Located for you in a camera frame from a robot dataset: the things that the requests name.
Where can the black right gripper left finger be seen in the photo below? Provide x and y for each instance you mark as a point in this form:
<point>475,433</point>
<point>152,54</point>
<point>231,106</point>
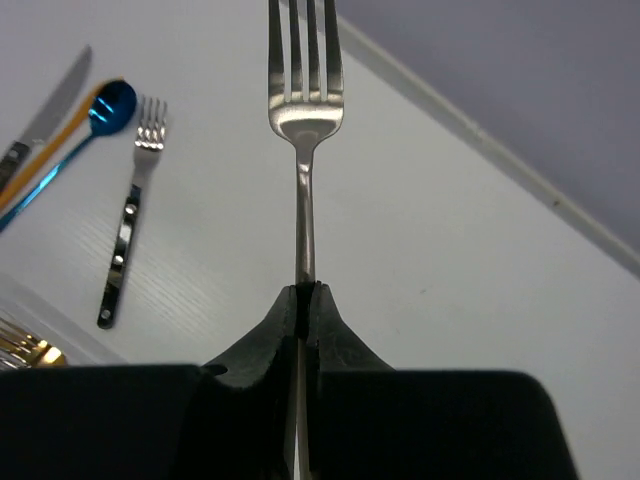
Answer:
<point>255,391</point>

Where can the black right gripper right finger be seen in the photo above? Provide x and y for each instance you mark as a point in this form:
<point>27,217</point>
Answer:
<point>328,343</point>

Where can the all-silver fork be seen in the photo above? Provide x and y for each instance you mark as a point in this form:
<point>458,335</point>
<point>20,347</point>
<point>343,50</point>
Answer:
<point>305,107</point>

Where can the gold fork dark-green handle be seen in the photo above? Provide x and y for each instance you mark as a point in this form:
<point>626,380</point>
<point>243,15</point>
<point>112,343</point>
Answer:
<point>25,352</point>

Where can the fork with dark marbled handle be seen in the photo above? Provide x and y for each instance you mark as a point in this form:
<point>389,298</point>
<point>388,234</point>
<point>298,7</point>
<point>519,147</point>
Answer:
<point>149,144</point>

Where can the blue metallic spoon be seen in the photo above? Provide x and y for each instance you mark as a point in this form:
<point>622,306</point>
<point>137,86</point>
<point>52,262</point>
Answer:
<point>110,112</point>

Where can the orange plastic knife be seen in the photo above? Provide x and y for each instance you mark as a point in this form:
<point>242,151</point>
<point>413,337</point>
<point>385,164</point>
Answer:
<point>35,165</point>

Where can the knife with marbled dark handle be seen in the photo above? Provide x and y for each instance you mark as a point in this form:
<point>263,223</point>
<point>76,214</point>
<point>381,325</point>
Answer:
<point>49,116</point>

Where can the white three-compartment tray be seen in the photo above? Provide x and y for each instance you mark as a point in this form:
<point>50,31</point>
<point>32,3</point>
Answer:
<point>22,309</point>

